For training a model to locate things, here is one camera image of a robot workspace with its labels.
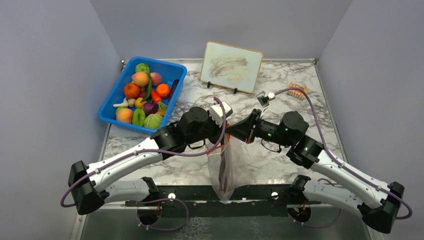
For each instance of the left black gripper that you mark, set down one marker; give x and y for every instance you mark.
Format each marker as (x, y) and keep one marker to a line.
(218, 131)

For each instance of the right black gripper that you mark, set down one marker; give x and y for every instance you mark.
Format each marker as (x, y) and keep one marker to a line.
(243, 129)

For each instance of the clear zip top bag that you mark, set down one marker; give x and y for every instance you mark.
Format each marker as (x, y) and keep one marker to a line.
(227, 168)

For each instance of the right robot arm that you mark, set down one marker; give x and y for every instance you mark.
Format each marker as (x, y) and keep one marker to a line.
(377, 202)

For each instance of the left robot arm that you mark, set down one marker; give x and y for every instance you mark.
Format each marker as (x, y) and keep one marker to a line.
(95, 184)

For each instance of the toy green cabbage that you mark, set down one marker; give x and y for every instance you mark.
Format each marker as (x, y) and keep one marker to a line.
(153, 121)

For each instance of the toy purple eggplant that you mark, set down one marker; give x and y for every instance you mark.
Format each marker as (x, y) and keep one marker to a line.
(173, 89)

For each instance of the whiteboard on stand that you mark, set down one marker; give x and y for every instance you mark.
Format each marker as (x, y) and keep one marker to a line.
(231, 67)

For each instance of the orange snack packet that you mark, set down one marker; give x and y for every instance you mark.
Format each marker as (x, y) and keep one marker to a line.
(296, 93)

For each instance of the toy carrot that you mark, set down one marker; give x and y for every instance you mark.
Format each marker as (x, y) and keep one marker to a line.
(158, 100)

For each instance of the toy orange tangerine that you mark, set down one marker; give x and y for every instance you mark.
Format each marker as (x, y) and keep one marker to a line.
(163, 90)

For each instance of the toy green starfruit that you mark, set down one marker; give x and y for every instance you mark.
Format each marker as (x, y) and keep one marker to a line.
(138, 117)

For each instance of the toy yellow lemon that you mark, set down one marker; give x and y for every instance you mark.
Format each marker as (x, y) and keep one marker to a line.
(139, 102)

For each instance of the toy green chili pepper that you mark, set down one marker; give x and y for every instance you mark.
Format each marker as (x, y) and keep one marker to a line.
(148, 88)

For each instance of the toy peach bottom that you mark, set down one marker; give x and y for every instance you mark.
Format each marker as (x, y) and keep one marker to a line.
(124, 115)

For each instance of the toy orange pumpkin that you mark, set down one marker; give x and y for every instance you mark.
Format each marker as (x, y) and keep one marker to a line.
(131, 90)

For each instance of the toy green lettuce ball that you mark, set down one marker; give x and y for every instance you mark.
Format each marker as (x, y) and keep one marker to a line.
(142, 67)

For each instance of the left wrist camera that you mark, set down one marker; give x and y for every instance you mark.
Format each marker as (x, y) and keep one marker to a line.
(217, 113)

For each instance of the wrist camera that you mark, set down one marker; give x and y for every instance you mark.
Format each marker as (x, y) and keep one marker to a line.
(264, 100)
(217, 113)

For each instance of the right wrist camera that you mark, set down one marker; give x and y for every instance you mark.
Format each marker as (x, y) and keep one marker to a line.
(264, 100)

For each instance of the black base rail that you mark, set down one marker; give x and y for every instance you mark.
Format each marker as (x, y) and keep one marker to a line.
(177, 201)

